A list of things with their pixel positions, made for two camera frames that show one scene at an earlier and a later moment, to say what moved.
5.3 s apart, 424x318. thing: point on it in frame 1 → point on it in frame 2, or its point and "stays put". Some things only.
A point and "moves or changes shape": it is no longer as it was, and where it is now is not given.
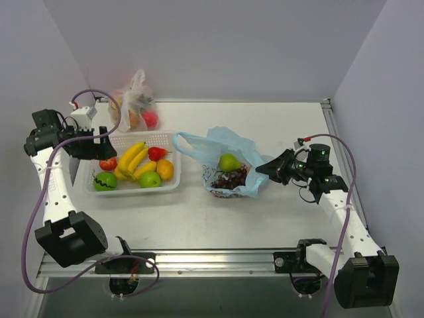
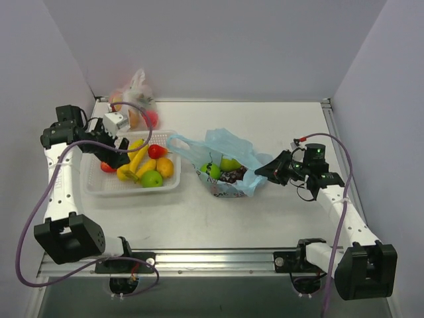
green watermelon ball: [105, 181] → [214, 171]
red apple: [108, 165] stays put
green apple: [150, 179] stays put
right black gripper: [283, 167] stays put
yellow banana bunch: [126, 169] stays put
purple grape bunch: [232, 179] moves or changes shape
